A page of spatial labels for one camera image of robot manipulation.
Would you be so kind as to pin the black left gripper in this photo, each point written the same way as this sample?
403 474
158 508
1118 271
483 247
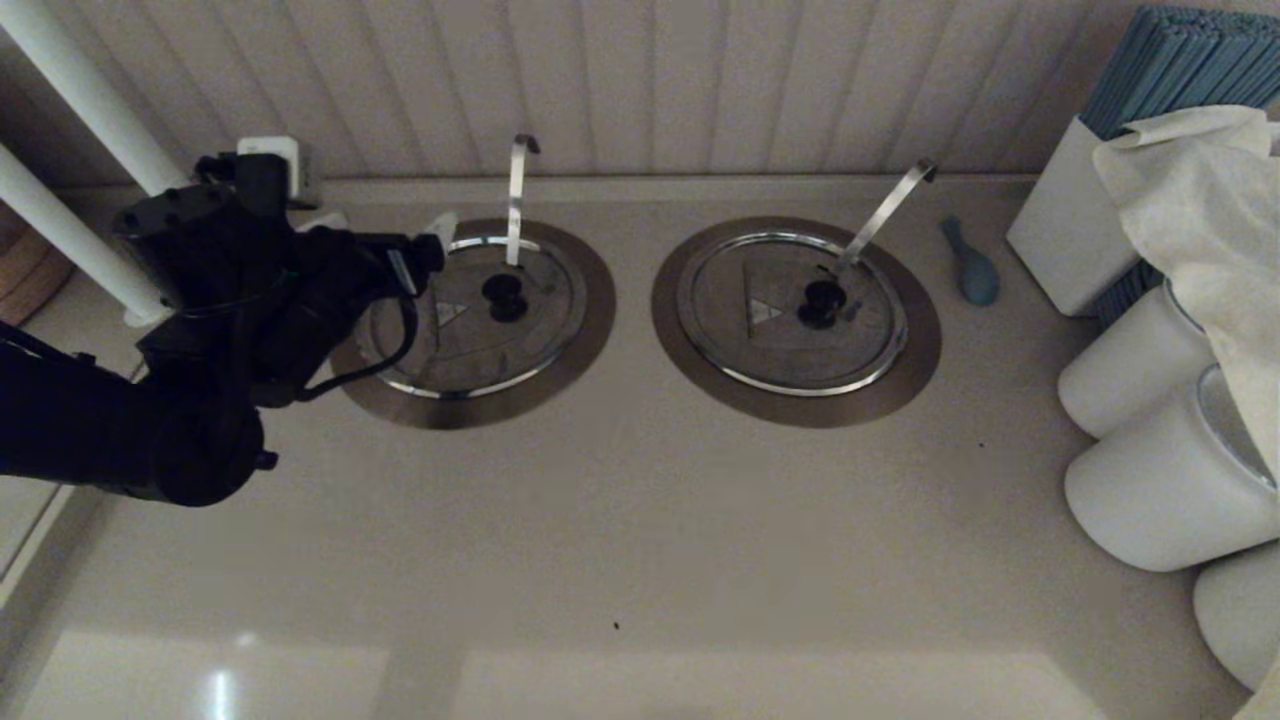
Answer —
240 280

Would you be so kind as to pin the steel lid with black knob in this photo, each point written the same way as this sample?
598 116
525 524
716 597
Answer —
740 340
470 350

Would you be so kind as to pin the blue plastic spoon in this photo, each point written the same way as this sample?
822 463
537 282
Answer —
975 275

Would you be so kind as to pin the white round pole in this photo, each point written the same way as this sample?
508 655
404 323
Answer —
60 228
90 95

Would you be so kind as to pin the white rectangular holder box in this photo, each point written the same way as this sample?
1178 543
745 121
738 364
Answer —
1060 230

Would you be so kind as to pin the white cylindrical canister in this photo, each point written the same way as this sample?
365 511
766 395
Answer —
1130 370
1240 610
1150 490

